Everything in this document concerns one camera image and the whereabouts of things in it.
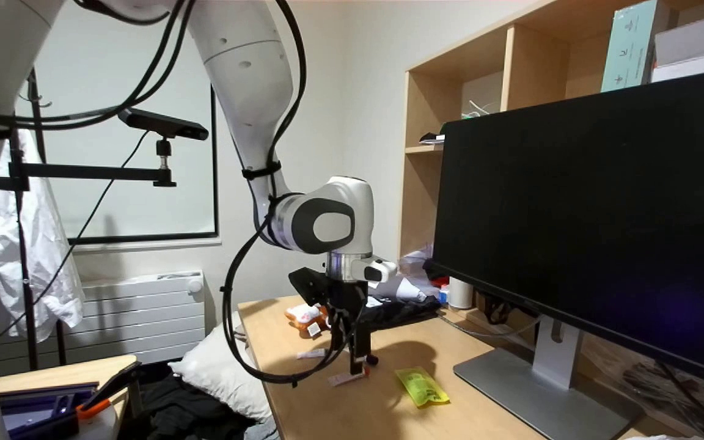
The wooden side table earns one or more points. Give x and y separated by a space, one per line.
67 369

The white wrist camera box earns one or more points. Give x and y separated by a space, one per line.
379 271

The white pillow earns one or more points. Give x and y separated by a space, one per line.
220 369

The flat black object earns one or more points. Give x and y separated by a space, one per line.
403 312

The orange and white plush toy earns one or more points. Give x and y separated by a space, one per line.
304 318

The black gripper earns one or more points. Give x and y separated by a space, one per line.
340 296

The white crumpled cloth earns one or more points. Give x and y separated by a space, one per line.
413 281

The black camera stand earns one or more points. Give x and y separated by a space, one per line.
83 171

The wooden shelf unit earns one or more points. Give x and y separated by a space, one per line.
524 64

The black bar camera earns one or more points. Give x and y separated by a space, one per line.
165 122

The teal book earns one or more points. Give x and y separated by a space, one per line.
628 44

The white cup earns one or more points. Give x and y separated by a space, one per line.
461 293

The black computer monitor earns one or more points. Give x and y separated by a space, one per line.
596 221

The black clothing pile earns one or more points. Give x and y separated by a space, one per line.
181 411

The white lab coat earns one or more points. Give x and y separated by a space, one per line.
42 245

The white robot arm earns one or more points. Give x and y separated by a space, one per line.
242 73

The green packet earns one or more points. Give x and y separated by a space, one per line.
422 386

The blue tray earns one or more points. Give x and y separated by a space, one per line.
42 407

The black framed window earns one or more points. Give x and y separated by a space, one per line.
172 196

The white radiator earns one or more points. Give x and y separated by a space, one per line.
141 314

